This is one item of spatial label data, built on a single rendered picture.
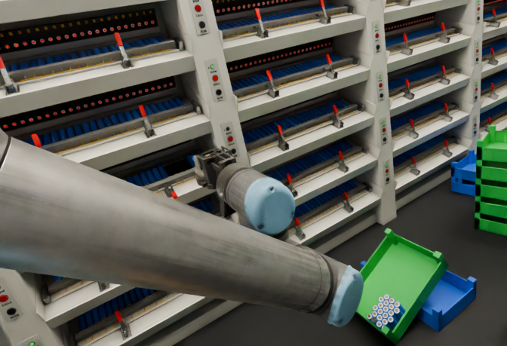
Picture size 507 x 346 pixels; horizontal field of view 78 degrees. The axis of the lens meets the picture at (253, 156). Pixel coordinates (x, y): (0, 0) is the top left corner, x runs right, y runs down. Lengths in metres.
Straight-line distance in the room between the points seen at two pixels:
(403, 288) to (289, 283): 0.84
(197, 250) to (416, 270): 1.01
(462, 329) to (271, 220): 0.83
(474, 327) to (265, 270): 0.96
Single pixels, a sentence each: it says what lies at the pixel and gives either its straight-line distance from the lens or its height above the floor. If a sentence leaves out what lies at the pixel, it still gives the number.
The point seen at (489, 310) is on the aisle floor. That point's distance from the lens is 1.32.
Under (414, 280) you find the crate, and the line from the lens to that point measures 1.23.
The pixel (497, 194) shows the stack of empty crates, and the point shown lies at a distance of 1.56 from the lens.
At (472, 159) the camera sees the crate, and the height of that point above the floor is 0.11.
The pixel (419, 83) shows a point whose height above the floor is 0.58.
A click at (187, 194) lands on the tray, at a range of 1.01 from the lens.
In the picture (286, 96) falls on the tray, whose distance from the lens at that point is 1.10.
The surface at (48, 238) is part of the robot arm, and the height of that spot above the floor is 0.83.
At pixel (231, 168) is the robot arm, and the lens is 0.64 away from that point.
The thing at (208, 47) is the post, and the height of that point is 0.94.
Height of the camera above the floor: 0.92
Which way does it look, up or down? 19 degrees down
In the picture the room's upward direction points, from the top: 13 degrees counter-clockwise
